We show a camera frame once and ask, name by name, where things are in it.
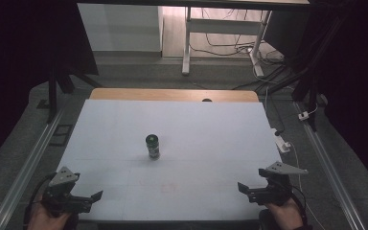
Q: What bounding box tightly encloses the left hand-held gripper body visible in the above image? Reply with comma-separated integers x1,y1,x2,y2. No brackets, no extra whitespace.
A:
41,166,93,218

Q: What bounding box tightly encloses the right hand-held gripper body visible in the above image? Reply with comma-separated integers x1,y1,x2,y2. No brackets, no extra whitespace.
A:
246,161,310,207

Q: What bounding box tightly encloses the dark green spice jar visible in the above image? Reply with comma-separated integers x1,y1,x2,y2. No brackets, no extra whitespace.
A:
145,133,161,160

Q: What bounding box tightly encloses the person's left hand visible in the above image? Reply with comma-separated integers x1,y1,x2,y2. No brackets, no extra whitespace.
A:
27,194,72,230

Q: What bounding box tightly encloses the person's right hand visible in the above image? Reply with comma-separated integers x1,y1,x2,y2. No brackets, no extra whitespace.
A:
264,196,304,230

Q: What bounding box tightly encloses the white power strip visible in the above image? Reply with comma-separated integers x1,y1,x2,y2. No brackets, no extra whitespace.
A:
270,127,291,153

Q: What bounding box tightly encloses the white table mat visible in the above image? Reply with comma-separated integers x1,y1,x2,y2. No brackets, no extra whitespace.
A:
56,98,283,222

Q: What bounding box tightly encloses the black tripod stand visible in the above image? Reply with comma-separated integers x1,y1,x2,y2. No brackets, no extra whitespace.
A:
36,47,104,125
262,18,346,132

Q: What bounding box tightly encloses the white cable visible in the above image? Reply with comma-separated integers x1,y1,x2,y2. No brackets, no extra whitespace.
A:
287,142,327,230

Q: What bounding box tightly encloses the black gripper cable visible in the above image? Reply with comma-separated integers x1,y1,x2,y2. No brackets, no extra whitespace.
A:
23,172,58,228
289,185,311,229

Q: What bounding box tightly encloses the aluminium floor rail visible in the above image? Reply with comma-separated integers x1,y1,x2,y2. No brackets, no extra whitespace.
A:
0,108,65,230
292,101,367,230

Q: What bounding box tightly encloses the black cable bundle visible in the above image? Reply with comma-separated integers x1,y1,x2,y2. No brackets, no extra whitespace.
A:
190,8,286,66

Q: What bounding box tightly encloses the white desk frame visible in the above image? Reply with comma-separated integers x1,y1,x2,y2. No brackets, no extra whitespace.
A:
181,6,273,78

